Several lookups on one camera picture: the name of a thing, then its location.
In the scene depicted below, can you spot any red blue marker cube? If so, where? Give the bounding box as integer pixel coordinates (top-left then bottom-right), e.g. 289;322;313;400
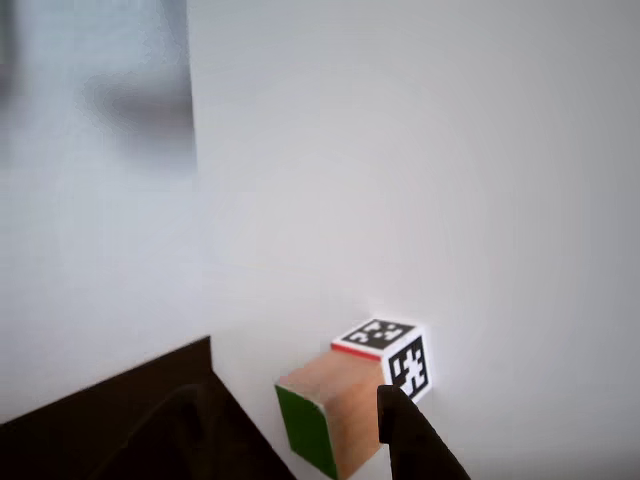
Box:
330;317;434;404

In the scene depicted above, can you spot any green-faced wooden cube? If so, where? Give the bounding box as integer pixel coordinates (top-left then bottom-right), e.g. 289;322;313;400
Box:
273;349;390;480

